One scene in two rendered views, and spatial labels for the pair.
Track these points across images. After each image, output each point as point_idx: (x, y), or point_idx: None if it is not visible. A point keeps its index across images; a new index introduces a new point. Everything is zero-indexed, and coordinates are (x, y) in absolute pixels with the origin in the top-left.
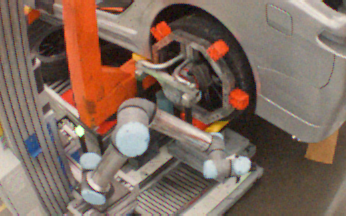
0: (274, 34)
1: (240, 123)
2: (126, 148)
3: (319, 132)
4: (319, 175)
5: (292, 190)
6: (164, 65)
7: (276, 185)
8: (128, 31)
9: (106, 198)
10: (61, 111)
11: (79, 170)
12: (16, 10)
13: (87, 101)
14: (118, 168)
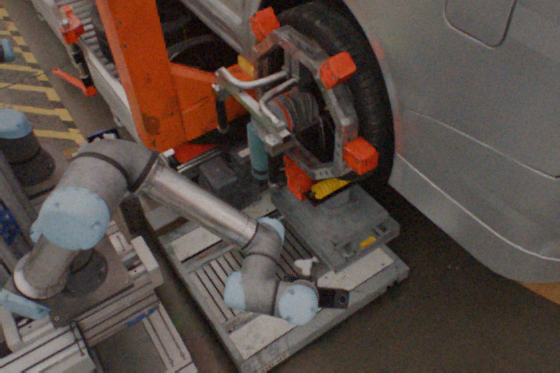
0: (453, 43)
1: (387, 179)
2: (57, 234)
3: (536, 266)
4: (541, 327)
5: (467, 335)
6: (252, 84)
7: (433, 309)
8: (231, 17)
9: (79, 296)
10: (129, 118)
11: None
12: None
13: (143, 115)
14: (63, 261)
